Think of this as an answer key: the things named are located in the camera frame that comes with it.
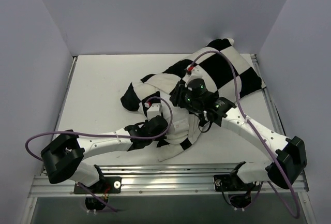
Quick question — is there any right side aluminium rail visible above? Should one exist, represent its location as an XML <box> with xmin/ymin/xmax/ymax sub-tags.
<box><xmin>250</xmin><ymin>54</ymin><xmax>286</xmax><ymax>135</ymax></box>

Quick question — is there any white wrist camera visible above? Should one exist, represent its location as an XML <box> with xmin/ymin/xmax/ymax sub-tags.
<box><xmin>145</xmin><ymin>102</ymin><xmax>162</xmax><ymax>120</ymax></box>
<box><xmin>183</xmin><ymin>67</ymin><xmax>202</xmax><ymax>83</ymax></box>

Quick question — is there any aluminium rail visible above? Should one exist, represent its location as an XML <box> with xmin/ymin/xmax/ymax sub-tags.
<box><xmin>67</xmin><ymin>56</ymin><xmax>78</xmax><ymax>88</ymax></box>
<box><xmin>250</xmin><ymin>54</ymin><xmax>286</xmax><ymax>135</ymax></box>

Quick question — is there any left side aluminium rail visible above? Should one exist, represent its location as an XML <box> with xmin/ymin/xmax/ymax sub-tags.
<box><xmin>67</xmin><ymin>56</ymin><xmax>78</xmax><ymax>88</ymax></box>

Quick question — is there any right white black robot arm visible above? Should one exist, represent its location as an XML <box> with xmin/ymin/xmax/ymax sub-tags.
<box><xmin>170</xmin><ymin>79</ymin><xmax>307</xmax><ymax>189</ymax></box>

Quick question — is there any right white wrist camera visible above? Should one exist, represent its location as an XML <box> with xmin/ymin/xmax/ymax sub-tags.
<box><xmin>183</xmin><ymin>67</ymin><xmax>202</xmax><ymax>83</ymax></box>

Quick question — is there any aluminium front rail frame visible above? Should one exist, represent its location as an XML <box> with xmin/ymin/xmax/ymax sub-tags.
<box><xmin>28</xmin><ymin>163</ymin><xmax>309</xmax><ymax>198</ymax></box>

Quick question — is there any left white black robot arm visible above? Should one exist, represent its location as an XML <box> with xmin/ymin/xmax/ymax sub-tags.
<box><xmin>41</xmin><ymin>115</ymin><xmax>168</xmax><ymax>192</ymax></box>

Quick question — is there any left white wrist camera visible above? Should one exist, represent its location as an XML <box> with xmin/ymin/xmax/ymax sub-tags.
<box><xmin>145</xmin><ymin>102</ymin><xmax>162</xmax><ymax>120</ymax></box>

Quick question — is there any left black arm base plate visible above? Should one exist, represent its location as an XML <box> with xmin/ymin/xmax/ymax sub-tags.
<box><xmin>73</xmin><ymin>176</ymin><xmax>122</xmax><ymax>195</ymax></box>

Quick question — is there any white pillow insert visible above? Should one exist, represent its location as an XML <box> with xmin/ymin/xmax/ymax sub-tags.
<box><xmin>141</xmin><ymin>84</ymin><xmax>197</xmax><ymax>162</ymax></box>

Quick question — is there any black white checkered pillowcase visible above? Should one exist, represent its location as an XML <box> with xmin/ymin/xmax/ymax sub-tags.
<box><xmin>120</xmin><ymin>37</ymin><xmax>267</xmax><ymax>162</ymax></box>

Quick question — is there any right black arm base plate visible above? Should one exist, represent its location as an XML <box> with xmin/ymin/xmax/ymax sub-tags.
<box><xmin>214</xmin><ymin>174</ymin><xmax>245</xmax><ymax>192</ymax></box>

